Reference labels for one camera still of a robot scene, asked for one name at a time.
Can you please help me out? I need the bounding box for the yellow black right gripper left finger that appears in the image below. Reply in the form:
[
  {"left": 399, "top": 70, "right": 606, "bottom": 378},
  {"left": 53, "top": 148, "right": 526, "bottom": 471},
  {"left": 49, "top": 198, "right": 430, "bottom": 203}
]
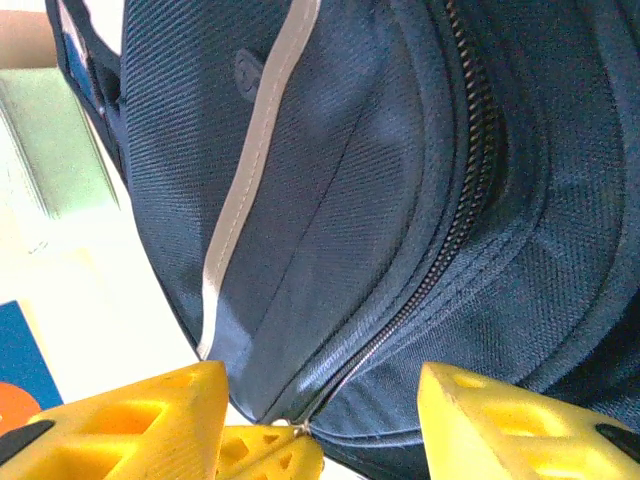
[{"left": 0, "top": 360, "right": 231, "bottom": 480}]

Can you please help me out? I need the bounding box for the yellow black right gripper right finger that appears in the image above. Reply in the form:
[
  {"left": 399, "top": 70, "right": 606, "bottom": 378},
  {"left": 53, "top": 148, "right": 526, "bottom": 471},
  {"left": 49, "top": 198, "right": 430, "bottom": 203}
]
[{"left": 418, "top": 362, "right": 640, "bottom": 480}]

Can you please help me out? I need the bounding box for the navy blue backpack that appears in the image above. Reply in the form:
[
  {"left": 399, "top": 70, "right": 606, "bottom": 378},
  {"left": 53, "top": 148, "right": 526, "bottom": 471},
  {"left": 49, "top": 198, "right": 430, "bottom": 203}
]
[{"left": 44, "top": 0, "right": 640, "bottom": 480}]

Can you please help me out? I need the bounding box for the blue poster with orange circle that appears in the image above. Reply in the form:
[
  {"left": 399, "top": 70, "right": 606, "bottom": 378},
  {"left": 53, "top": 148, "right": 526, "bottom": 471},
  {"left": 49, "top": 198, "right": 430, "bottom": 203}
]
[{"left": 0, "top": 299, "right": 65, "bottom": 434}]

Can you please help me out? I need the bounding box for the mint green lunch box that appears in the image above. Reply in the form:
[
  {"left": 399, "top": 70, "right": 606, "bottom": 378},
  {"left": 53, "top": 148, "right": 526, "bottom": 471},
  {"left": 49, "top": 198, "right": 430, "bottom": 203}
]
[{"left": 0, "top": 67, "right": 121, "bottom": 256}]

